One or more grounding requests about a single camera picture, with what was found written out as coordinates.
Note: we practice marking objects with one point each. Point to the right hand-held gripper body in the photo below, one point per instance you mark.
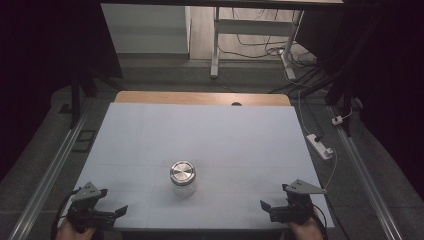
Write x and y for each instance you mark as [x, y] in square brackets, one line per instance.
[295, 208]

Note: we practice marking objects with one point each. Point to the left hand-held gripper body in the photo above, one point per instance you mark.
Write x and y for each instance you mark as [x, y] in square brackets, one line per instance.
[87, 208]

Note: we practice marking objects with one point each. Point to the clear glass jar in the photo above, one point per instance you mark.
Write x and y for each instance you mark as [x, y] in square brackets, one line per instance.
[185, 191]

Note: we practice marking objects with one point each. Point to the silver metal jar lid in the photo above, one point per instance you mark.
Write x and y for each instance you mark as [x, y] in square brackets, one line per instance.
[182, 172]

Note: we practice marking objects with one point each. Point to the person's right hand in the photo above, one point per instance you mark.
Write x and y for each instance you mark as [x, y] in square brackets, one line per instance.
[305, 231]

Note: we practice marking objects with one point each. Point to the person's left hand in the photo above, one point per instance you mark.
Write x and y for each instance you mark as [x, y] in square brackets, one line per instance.
[71, 233]

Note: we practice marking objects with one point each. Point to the white power strip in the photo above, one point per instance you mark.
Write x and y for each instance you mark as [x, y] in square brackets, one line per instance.
[319, 146]

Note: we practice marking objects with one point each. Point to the small white adapter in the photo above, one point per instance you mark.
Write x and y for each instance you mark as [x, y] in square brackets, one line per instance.
[337, 120]

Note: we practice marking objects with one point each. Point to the white table mat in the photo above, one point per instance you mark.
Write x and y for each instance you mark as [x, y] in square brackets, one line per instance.
[216, 133]

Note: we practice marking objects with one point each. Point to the black metal stand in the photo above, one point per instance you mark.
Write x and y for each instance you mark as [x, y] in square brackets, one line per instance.
[346, 100]
[76, 100]

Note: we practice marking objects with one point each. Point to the dark curtain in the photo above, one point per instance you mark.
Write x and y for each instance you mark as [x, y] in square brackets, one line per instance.
[393, 66]
[33, 66]

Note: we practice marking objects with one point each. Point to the pale grey panel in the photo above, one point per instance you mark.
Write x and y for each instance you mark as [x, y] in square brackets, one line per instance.
[146, 30]

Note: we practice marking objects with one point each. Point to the aluminium floor rail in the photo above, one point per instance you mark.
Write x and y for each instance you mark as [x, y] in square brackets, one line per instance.
[365, 180]
[50, 176]

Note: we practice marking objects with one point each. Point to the black rectangular floor bracket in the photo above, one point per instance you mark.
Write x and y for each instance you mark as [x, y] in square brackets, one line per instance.
[80, 142]

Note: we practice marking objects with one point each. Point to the white desk frame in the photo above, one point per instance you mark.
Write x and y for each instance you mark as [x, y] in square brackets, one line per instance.
[253, 27]

